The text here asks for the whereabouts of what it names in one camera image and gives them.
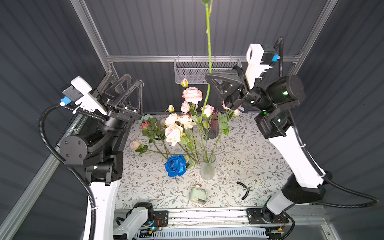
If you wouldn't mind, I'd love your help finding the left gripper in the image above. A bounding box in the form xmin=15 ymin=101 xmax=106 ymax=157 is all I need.
xmin=94 ymin=76 xmax=142 ymax=158

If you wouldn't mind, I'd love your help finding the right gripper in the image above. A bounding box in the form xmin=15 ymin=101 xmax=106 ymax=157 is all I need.
xmin=204 ymin=70 xmax=268 ymax=116

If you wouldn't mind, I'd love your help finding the white blue rose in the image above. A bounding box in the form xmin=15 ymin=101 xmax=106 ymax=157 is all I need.
xmin=233 ymin=109 xmax=242 ymax=118

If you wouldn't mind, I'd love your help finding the pink rose stem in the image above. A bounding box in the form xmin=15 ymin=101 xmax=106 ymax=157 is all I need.
xmin=201 ymin=105 xmax=215 ymax=163

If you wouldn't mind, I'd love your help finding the pink peony flower spray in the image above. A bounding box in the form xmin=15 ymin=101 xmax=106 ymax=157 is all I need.
xmin=179 ymin=79 xmax=213 ymax=163

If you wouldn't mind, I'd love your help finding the dark red glass vase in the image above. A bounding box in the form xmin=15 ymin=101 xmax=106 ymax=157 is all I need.
xmin=209 ymin=109 xmax=221 ymax=139

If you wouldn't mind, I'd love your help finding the cream white flower spray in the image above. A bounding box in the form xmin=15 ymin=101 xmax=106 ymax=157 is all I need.
xmin=165 ymin=101 xmax=206 ymax=158

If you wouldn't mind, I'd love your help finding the cream rose stem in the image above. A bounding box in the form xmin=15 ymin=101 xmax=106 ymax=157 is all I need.
xmin=165 ymin=123 xmax=203 ymax=165

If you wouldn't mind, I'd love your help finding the coral red rose stem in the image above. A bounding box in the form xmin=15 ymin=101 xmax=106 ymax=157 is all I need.
xmin=200 ymin=0 xmax=212 ymax=123

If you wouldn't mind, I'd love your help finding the clear frosted glass vase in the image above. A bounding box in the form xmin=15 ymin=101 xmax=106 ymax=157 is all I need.
xmin=200 ymin=153 xmax=216 ymax=180

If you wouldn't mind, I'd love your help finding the orange pink peony spray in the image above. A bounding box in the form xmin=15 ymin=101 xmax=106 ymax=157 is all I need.
xmin=213 ymin=102 xmax=243 ymax=153

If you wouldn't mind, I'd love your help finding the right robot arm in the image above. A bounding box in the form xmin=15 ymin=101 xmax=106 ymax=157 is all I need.
xmin=205 ymin=66 xmax=326 ymax=223

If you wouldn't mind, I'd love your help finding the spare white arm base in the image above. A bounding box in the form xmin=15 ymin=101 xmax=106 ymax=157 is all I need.
xmin=113 ymin=203 xmax=154 ymax=240

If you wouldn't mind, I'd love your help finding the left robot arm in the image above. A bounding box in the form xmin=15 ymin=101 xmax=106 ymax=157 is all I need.
xmin=60 ymin=74 xmax=145 ymax=240

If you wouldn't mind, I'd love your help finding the flower bunch on table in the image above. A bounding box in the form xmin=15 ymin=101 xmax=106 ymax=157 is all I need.
xmin=128 ymin=114 xmax=184 ymax=160

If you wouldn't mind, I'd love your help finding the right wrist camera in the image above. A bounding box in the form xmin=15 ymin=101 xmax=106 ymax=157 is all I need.
xmin=245 ymin=44 xmax=280 ymax=89

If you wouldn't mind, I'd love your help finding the white wire wall basket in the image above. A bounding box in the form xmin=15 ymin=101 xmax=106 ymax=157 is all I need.
xmin=173 ymin=58 xmax=242 ymax=85

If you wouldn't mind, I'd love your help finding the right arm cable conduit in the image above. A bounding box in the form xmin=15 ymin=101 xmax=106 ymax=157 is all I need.
xmin=273 ymin=36 xmax=380 ymax=209

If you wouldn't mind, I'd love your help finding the aluminium front rail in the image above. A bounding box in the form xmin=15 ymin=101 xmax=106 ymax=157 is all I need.
xmin=113 ymin=205 xmax=328 ymax=232

